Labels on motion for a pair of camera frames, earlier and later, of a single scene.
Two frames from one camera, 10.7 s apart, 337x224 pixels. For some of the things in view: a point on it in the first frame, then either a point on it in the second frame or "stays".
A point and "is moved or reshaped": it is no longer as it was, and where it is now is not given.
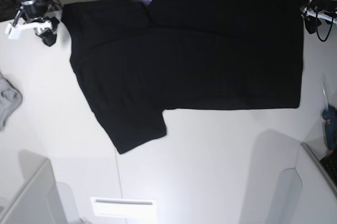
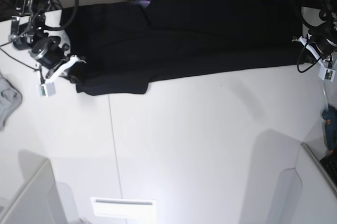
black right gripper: [318, 3] → [326, 46]
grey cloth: [10, 99] stays
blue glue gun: [329, 116] stays
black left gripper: [35, 10] → [48, 51]
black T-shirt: [134, 59] is moved or reshaped
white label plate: [124, 207] stays
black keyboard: [329, 164] stays
